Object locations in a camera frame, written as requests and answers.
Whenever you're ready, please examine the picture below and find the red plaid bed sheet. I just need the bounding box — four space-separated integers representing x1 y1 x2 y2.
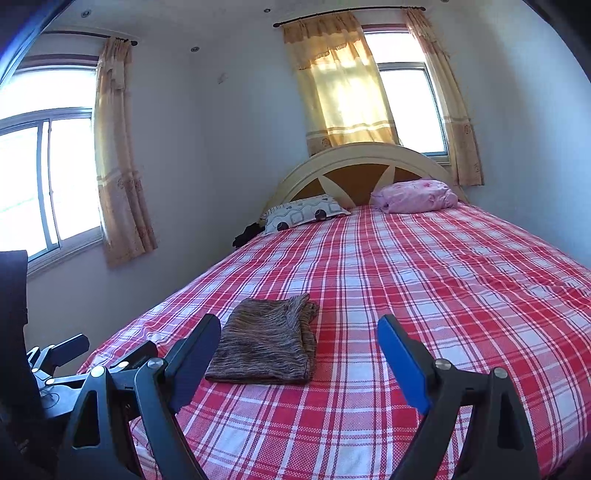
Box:
76 203 591 480

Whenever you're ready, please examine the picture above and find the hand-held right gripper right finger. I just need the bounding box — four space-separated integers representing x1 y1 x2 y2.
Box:
376 315 541 480

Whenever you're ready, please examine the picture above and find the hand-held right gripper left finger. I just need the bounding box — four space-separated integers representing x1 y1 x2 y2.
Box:
58 314 222 480

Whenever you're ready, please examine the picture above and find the pink pillow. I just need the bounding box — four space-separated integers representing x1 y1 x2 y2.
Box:
369 180 459 214

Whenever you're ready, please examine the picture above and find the sliding window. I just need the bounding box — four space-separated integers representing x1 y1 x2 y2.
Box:
0 65 105 278
362 30 451 160

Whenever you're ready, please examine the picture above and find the brown knit sweater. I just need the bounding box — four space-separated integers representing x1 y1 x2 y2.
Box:
204 293 320 385

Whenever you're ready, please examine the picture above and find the grey patterned pillow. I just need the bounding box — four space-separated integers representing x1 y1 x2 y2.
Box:
263 195 352 235

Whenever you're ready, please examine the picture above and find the cream wooden headboard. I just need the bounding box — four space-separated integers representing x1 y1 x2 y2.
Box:
262 142 469 215

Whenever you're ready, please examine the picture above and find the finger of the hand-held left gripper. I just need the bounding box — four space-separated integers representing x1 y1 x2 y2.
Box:
111 340 159 371
27 335 90 371

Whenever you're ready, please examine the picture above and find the black curtain rod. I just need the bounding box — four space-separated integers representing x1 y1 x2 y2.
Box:
273 6 426 27
44 30 138 46

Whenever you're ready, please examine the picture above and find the dark cloth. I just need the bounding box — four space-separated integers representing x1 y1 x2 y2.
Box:
232 222 266 250

